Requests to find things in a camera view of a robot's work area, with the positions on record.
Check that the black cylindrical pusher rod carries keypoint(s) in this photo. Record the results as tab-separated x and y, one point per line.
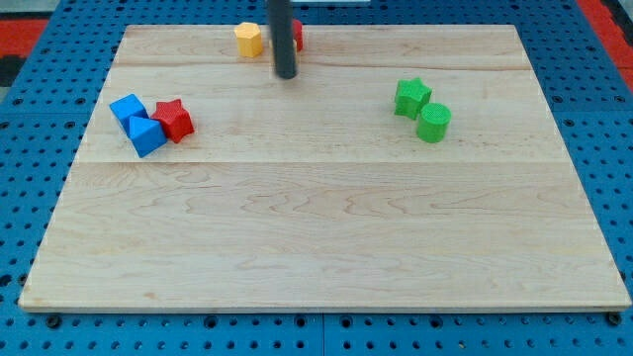
280	19

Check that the green cylinder block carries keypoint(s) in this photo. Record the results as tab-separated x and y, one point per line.
433	122

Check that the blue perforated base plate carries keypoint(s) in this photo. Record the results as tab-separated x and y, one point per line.
44	116

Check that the red circle block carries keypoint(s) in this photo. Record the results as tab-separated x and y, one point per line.
298	34

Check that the blue cube block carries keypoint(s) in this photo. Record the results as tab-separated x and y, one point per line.
125	108

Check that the green star block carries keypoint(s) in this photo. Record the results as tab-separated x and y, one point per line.
411	95

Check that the blue triangle block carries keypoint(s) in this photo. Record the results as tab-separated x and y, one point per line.
146	135

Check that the wooden board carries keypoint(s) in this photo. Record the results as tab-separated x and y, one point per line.
311	195

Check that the yellow hexagon block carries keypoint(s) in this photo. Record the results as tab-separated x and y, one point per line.
249	39

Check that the red star block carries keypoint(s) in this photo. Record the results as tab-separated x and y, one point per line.
174	119

